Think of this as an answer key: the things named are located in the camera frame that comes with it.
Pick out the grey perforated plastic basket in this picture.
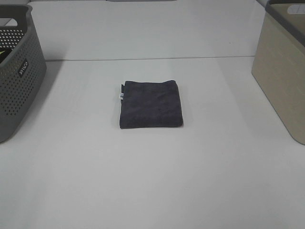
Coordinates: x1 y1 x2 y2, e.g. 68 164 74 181
0 4 47 142

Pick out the dark grey towel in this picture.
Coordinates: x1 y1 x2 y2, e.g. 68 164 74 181
119 80 183 129

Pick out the beige plastic storage basket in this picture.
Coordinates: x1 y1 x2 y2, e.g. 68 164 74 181
252 0 305 144

